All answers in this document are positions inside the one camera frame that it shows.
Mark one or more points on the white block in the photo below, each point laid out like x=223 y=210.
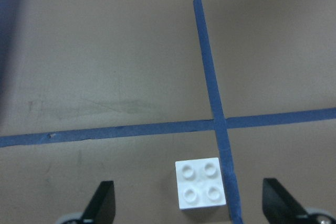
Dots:
x=199 y=183

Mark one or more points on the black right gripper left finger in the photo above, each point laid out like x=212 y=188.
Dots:
x=102 y=207

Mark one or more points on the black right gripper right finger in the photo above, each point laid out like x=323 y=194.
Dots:
x=279 y=206

